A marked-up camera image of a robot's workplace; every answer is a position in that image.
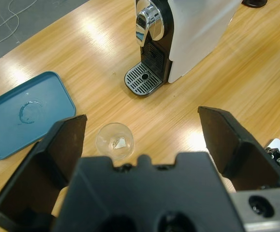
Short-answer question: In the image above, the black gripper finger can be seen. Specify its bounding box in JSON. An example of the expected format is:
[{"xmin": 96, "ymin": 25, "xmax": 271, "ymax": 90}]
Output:
[
  {"xmin": 197, "ymin": 105, "xmax": 280, "ymax": 193},
  {"xmin": 0, "ymin": 114, "xmax": 88, "ymax": 229}
]

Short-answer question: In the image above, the clear drinking glass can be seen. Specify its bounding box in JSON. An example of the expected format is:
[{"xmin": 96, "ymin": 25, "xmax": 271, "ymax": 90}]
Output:
[{"xmin": 95, "ymin": 122, "xmax": 135, "ymax": 161}]

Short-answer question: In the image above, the white capsule coffee machine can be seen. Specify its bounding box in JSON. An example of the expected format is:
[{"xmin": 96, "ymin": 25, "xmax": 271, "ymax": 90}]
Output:
[{"xmin": 134, "ymin": 0, "xmax": 242, "ymax": 84}]

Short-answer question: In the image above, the teal plastic tray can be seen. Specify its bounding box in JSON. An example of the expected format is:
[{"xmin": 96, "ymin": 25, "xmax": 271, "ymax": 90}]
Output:
[{"xmin": 0, "ymin": 71, "xmax": 76, "ymax": 161}]

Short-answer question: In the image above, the metal grille drip tray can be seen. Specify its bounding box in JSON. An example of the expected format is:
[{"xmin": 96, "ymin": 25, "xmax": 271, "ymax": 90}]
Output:
[{"xmin": 124, "ymin": 60, "xmax": 161, "ymax": 98}]

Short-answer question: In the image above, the black capsule holder with rods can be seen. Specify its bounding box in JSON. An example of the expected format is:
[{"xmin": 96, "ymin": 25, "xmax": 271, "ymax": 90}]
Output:
[{"xmin": 241, "ymin": 0, "xmax": 268, "ymax": 8}]

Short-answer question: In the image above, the grey camera mount plate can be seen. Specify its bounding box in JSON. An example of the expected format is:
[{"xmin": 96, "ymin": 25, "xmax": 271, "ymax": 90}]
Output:
[{"xmin": 265, "ymin": 138, "xmax": 280, "ymax": 179}]

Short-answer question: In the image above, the white floor cable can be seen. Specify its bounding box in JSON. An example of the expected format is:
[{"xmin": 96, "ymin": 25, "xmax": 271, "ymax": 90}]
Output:
[{"xmin": 0, "ymin": 0, "xmax": 20, "ymax": 50}]

